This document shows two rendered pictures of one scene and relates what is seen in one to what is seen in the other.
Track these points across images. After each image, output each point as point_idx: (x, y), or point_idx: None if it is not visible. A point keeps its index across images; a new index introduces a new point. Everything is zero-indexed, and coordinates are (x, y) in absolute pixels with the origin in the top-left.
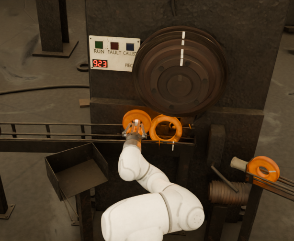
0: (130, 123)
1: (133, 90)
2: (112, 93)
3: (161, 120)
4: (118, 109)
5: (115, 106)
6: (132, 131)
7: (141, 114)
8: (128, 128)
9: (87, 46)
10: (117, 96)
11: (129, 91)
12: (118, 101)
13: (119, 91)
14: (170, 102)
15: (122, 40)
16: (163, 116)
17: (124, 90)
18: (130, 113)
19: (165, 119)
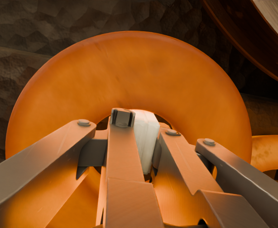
0: (92, 125)
1: (111, 7)
2: None
3: (264, 162)
4: (8, 84)
5: None
6: (140, 212)
7: (194, 52)
8: (48, 164)
9: None
10: (20, 33)
11: (88, 9)
12: (19, 50)
13: (39, 3)
14: None
15: None
16: (272, 140)
17: (64, 3)
18: (92, 37)
19: None
